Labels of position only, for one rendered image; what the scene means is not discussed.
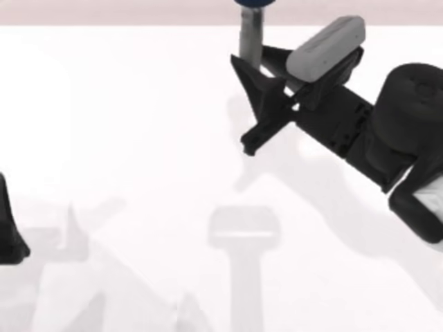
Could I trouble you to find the grey cylinder with blue top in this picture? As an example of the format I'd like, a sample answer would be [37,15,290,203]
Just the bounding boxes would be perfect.
[233,0,277,69]

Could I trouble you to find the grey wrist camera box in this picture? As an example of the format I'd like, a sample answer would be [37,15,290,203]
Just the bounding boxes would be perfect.
[286,15,367,83]

